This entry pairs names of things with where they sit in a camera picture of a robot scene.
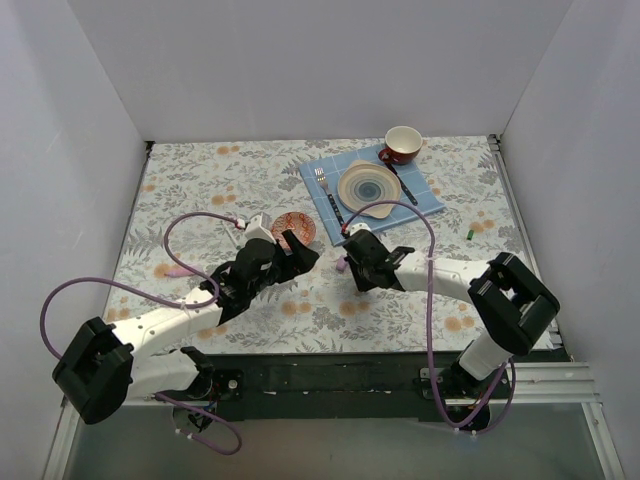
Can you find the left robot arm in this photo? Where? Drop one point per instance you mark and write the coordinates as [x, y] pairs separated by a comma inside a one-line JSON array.
[[108, 364]]

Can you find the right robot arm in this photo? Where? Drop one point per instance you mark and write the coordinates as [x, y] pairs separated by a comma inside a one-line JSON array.
[[515, 307]]

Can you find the pink pen on left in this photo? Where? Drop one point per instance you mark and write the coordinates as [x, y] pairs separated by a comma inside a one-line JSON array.
[[178, 272]]

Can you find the blue checked cloth napkin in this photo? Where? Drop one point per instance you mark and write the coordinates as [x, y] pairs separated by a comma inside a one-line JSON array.
[[334, 166]]

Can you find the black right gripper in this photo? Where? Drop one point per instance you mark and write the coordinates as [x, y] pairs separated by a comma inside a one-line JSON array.
[[357, 257]]

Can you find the beige plate with blue rings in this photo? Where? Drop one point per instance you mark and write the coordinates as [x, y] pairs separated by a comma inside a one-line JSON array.
[[364, 183]]

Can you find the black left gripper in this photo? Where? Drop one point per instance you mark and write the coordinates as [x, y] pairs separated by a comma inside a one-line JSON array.
[[286, 255]]

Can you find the red patterned small bowl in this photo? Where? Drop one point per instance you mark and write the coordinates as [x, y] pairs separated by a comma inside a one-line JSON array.
[[301, 224]]

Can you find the red cup white inside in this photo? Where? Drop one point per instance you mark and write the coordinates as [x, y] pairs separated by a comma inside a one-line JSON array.
[[402, 144]]

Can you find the white marker pen green tip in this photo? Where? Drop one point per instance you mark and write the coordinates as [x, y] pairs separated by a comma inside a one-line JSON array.
[[233, 239]]

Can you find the knife with dark handle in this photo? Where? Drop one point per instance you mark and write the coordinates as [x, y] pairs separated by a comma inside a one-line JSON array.
[[403, 186]]

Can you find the fork with dark handle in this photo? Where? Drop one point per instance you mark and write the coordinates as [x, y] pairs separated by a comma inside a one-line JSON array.
[[323, 182]]

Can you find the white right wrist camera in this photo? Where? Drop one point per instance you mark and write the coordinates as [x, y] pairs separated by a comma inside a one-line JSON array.
[[349, 230]]

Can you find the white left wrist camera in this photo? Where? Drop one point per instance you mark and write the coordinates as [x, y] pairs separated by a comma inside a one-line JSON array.
[[256, 227]]

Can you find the purple pen cap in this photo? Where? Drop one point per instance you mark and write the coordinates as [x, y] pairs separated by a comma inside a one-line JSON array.
[[342, 264]]

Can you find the floral tablecloth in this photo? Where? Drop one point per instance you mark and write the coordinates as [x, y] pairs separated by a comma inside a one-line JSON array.
[[190, 191]]

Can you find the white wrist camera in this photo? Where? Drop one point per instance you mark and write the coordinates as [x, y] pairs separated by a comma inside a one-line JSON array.
[[256, 227], [349, 230]]

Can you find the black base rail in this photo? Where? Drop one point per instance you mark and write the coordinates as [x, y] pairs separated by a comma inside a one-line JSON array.
[[316, 386]]

